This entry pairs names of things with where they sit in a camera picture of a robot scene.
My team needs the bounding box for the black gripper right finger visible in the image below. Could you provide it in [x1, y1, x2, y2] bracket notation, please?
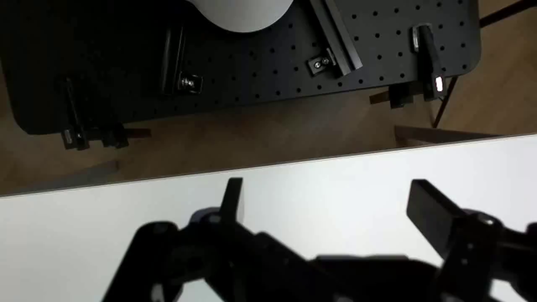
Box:
[405, 177, 473, 263]

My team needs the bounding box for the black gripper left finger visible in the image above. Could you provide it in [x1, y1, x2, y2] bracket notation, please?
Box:
[218, 175, 245, 226]

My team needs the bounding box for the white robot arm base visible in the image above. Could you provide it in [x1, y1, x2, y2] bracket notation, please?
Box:
[192, 0, 296, 33]

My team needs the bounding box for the black plate clamp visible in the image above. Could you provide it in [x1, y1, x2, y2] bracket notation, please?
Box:
[99, 122, 133, 150]
[368, 81, 420, 110]
[56, 73, 93, 152]

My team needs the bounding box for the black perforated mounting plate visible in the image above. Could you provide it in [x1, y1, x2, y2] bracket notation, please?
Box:
[0, 0, 484, 135]

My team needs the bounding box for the black clamp with silver tip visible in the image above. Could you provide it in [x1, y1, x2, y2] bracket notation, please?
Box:
[410, 23, 450, 103]

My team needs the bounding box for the small metal bolt bracket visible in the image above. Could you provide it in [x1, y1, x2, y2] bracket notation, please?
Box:
[176, 70, 205, 95]

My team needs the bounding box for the small metal corner bracket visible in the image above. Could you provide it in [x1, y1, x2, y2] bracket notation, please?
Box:
[304, 48, 338, 76]

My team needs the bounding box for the long black aluminium rail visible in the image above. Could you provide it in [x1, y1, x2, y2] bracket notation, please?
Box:
[307, 0, 366, 76]

